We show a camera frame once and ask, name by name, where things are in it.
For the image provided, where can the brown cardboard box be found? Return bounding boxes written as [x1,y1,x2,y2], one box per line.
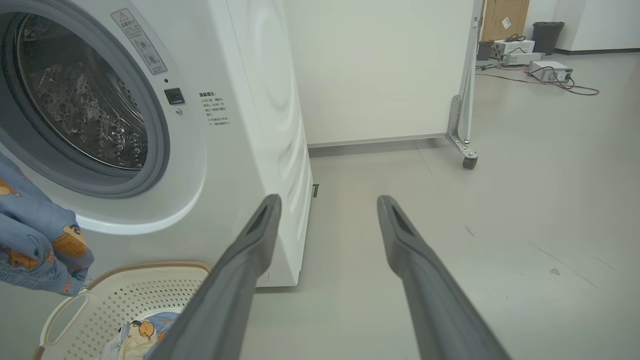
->
[482,0,531,42]

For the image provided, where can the white perforated device case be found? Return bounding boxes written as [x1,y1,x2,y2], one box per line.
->
[492,39,536,55]

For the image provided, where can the silver device box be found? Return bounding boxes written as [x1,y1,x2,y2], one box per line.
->
[527,60,574,83]

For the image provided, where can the white warning sticker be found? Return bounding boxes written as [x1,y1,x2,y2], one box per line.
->
[111,7,168,76]

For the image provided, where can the black trash bin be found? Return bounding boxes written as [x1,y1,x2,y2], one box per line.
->
[531,21,566,56]

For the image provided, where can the blue cartoon print garment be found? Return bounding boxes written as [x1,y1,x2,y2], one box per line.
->
[0,152,95,297]

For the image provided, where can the steel perforated drum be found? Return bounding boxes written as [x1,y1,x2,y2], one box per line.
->
[17,14,149,170]

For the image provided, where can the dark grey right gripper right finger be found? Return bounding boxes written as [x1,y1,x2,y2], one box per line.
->
[377,195,511,360]

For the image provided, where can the grey rubber door gasket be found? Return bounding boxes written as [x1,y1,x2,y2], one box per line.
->
[0,0,171,199]

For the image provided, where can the cream basket with brown rim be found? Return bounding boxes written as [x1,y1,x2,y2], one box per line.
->
[32,261,211,360]

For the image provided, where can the grey flat device box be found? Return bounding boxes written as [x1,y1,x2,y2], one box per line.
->
[500,51,545,67]

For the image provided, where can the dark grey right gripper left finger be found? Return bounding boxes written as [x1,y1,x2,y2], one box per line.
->
[150,194,282,360]

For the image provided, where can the cream and blue garment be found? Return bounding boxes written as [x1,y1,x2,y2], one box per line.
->
[102,312,181,360]

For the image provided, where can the white electronic boxes on floor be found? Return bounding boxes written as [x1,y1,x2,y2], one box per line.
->
[475,62,600,96]

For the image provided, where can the white washing machine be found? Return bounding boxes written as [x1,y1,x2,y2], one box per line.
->
[0,0,314,288]

